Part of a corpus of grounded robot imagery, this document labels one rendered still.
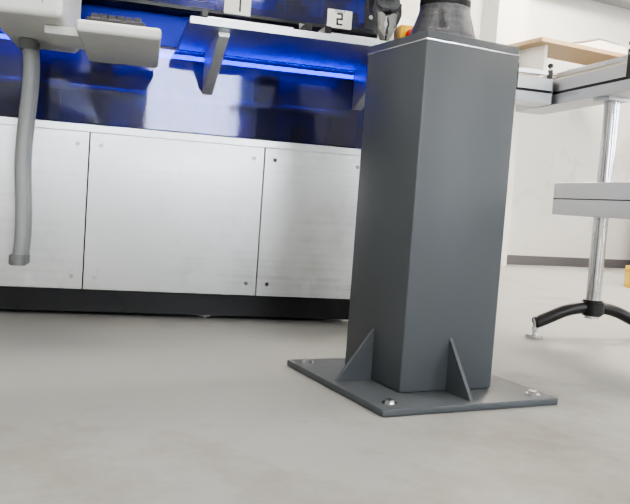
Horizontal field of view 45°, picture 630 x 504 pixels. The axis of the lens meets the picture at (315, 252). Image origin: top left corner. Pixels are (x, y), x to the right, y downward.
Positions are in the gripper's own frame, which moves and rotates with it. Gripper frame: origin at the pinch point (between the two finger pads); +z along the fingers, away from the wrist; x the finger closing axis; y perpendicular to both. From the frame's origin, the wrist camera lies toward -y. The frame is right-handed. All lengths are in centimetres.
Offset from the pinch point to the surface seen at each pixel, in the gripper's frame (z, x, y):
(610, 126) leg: 17, -87, 10
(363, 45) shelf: 5.6, 10.6, -12.5
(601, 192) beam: 40, -84, 8
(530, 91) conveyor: 3, -72, 38
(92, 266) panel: 75, 81, 28
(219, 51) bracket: 9, 49, 1
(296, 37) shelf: 5.6, 29.8, -11.7
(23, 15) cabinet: 12, 99, -26
